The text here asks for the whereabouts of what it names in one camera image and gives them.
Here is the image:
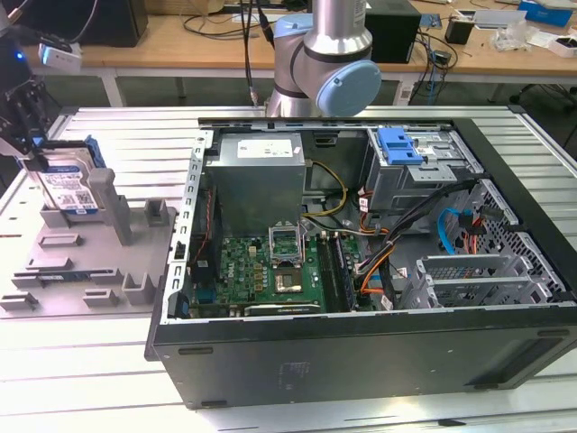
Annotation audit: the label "hard disk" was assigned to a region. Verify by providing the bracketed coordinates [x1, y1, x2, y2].
[24, 134, 108, 217]

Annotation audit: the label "blue data wire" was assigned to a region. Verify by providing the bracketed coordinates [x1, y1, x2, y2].
[437, 206, 473, 254]

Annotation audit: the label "orange red power wire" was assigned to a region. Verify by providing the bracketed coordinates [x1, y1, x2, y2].
[466, 203, 498, 254]

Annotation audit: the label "silver disk bay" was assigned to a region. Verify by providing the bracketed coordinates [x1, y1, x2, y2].
[398, 253, 564, 311]

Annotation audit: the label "large black computer box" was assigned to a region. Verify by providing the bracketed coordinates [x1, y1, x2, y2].
[11, 0, 150, 49]

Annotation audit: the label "wooden desk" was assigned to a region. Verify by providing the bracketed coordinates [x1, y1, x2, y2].
[0, 0, 577, 76]

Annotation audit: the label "grey parts rack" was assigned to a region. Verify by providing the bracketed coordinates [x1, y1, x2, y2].
[0, 169, 179, 319]

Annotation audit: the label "silver power supply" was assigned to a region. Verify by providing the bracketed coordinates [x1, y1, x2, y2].
[205, 133, 308, 226]

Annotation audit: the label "green motherboard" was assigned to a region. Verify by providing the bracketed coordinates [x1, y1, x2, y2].
[187, 229, 382, 317]

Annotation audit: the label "metal socket cover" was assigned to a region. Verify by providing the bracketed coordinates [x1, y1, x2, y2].
[268, 219, 305, 268]

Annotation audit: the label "CPU socket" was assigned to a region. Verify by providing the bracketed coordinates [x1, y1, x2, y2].
[272, 266, 303, 294]

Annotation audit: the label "black graphics card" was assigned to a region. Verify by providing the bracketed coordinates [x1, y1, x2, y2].
[244, 302, 325, 318]

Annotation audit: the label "black RAM slot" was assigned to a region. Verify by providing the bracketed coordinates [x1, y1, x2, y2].
[320, 233, 345, 313]
[325, 233, 351, 313]
[315, 233, 340, 313]

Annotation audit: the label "blue RAM stick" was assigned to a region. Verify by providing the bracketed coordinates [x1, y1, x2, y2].
[334, 233, 361, 310]

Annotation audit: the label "black upright box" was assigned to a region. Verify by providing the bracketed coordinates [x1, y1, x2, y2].
[363, 11, 423, 64]

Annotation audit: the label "blue drive latch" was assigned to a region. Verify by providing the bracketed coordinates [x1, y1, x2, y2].
[377, 127, 426, 167]

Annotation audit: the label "silver drive cage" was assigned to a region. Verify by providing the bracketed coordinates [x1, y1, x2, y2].
[363, 125, 481, 234]

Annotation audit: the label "black PC case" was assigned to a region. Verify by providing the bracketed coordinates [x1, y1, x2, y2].
[143, 115, 577, 410]

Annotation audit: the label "small black box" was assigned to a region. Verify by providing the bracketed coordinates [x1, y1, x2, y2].
[444, 15, 475, 45]

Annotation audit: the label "clear plastic bags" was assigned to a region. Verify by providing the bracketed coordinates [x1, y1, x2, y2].
[490, 17, 545, 51]

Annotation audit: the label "blue cardboard box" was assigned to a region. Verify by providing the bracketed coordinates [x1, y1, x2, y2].
[517, 0, 577, 26]

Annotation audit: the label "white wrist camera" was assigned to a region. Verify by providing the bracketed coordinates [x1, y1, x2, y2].
[37, 41, 83, 71]

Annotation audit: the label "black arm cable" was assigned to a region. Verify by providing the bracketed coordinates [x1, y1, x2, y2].
[243, 0, 262, 107]

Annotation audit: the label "yellow wire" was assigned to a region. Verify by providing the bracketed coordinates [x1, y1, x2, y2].
[302, 160, 349, 218]

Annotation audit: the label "orange wire loop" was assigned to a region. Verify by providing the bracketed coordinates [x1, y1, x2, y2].
[358, 252, 394, 297]

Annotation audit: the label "black wire bundle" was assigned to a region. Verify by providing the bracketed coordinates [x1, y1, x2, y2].
[353, 178, 479, 312]

